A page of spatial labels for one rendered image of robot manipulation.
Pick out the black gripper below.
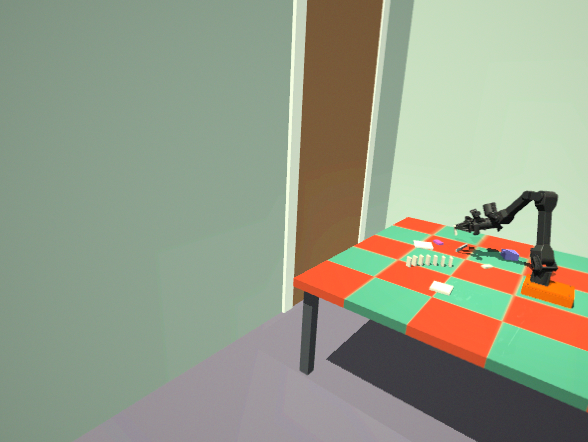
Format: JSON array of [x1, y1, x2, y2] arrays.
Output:
[[455, 216, 488, 235]]

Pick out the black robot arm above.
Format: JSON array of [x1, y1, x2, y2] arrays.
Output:
[[483, 190, 559, 287]]

